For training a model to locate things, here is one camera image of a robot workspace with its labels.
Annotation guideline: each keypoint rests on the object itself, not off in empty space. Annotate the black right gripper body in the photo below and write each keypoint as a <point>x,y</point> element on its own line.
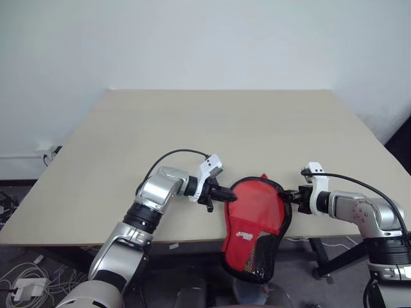
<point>305,199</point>

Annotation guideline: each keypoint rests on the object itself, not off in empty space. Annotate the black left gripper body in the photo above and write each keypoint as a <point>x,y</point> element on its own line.
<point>208,192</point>

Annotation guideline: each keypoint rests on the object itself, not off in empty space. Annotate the red black paddle case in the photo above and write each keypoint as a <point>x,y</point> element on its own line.
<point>257,205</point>

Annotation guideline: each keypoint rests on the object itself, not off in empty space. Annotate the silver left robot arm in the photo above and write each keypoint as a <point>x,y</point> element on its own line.
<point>157,189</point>

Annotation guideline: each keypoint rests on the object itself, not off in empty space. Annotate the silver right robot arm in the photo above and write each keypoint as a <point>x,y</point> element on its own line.
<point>353,208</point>

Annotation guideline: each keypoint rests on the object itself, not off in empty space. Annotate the white sticker under table edge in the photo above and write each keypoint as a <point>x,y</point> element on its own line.
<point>173,246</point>

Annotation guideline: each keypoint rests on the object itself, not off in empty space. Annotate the dark rounded shape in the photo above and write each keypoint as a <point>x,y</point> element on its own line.
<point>192,293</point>

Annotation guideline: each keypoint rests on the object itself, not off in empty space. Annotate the black cabinet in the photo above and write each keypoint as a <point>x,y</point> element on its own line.
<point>401,144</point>

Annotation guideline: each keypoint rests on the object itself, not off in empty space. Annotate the white power adapter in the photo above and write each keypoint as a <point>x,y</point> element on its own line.
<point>29,288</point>

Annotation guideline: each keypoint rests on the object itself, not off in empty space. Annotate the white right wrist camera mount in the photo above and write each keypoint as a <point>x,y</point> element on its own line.
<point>319,186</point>

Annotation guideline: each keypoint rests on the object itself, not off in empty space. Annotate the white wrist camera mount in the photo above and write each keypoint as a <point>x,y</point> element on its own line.
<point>319,186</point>
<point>205,168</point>

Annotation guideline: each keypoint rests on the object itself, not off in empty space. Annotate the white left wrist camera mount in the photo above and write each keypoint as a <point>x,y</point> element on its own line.
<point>205,168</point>

